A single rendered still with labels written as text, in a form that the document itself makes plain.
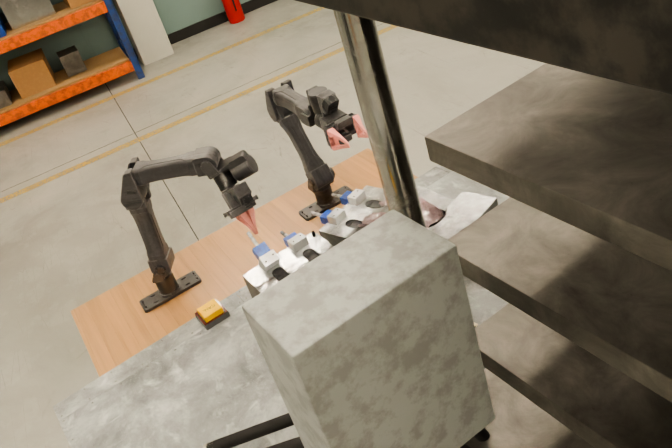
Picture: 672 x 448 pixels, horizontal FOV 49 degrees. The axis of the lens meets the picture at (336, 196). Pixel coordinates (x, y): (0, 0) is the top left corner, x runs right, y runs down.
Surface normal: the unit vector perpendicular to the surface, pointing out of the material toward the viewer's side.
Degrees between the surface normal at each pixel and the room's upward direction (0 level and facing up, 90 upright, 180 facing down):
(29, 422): 0
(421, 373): 90
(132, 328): 0
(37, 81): 90
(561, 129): 0
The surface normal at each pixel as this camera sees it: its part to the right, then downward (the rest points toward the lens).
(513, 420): -0.26, -0.81
